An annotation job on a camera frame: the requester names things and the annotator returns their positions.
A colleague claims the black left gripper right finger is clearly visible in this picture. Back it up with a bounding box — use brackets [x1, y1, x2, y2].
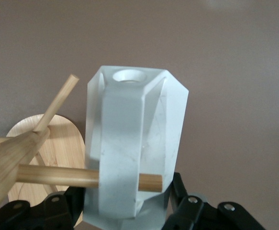
[162, 171, 266, 230]

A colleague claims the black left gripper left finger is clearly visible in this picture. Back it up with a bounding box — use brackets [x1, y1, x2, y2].
[0, 186, 85, 230]

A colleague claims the white angular faceted cup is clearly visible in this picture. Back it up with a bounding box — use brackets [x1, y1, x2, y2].
[83, 65, 190, 230]

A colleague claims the wooden cup rack with pegs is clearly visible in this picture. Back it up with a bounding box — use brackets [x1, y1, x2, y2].
[0, 74, 163, 227]

